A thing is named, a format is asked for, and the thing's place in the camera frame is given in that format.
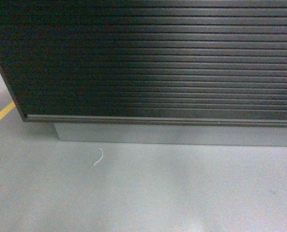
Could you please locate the black checkout counter cabinet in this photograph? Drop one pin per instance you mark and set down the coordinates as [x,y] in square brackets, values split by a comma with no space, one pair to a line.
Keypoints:
[202,72]

